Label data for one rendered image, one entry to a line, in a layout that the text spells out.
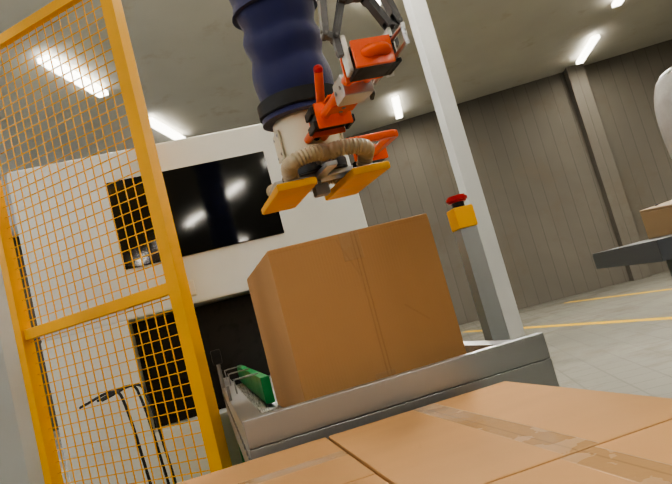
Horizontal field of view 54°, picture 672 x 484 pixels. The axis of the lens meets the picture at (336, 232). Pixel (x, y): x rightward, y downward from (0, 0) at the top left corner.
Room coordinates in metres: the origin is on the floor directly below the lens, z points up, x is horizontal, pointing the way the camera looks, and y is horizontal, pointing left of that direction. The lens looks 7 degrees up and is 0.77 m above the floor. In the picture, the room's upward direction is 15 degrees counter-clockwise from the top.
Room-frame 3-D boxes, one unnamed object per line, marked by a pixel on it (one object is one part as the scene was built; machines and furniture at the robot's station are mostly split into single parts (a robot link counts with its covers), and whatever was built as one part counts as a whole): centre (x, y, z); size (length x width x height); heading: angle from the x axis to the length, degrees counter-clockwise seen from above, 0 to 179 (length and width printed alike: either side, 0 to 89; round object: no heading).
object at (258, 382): (2.90, 0.56, 0.60); 1.60 x 0.11 x 0.09; 13
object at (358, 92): (1.28, -0.11, 1.19); 0.07 x 0.07 x 0.04; 14
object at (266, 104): (1.73, 0.00, 1.33); 0.23 x 0.23 x 0.04
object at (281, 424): (1.48, -0.05, 0.58); 0.70 x 0.03 x 0.06; 103
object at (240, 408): (2.54, 0.53, 0.50); 2.31 x 0.05 x 0.19; 13
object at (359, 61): (1.15, -0.13, 1.20); 0.08 x 0.07 x 0.05; 14
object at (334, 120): (1.49, -0.05, 1.21); 0.10 x 0.08 x 0.06; 104
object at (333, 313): (1.84, 0.04, 0.75); 0.60 x 0.40 x 0.40; 14
